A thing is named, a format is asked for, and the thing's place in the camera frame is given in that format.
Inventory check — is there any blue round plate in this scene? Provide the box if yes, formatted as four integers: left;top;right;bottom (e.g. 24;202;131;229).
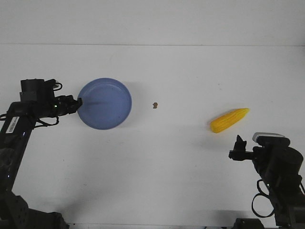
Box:
77;78;132;130

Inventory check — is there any yellow corn cob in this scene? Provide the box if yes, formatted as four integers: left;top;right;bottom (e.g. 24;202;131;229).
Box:
210;108;250;133

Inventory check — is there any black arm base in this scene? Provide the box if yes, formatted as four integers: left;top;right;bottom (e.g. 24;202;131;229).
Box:
233;218;265;229
0;191;70;229

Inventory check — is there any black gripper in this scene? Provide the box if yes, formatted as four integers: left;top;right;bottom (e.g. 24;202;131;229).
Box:
229;135;254;161
51;95;83;116

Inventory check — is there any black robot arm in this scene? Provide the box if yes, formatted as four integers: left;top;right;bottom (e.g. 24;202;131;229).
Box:
228;132;305;229
0;79;82;229

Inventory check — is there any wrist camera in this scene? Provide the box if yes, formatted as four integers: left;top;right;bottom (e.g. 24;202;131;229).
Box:
252;132;285;143

